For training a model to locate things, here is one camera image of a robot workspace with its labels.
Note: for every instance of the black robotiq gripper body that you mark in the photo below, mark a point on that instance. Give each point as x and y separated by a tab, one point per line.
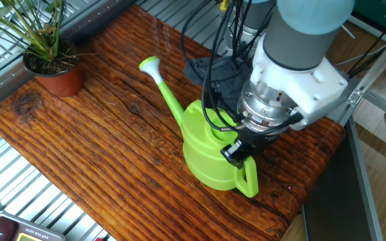
260	142

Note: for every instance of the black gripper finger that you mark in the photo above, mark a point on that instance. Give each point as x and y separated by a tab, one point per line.
245	159
232	153

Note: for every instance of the green plastic watering can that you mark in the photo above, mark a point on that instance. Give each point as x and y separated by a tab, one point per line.
206	157

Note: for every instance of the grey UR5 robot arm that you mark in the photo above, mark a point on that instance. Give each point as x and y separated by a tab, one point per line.
300	40

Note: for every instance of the potted plant in terracotta pot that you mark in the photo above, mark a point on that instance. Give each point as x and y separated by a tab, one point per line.
55	77

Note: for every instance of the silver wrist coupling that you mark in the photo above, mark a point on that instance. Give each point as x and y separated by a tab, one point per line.
263	107

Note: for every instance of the dark grey crumpled towel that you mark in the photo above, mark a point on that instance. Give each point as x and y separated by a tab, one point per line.
226	77

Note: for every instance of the dark grey side panel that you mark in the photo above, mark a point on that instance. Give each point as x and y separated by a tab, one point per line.
337	187

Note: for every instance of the yellow plastic clip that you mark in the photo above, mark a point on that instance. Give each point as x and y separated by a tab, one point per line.
224	4

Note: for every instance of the red tin box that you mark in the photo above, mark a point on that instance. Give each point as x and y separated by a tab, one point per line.
18	231

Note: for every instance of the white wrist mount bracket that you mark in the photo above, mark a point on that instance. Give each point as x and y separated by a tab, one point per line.
317	87

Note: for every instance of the aluminium profile frame beam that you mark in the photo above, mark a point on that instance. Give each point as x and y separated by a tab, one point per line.
377	70

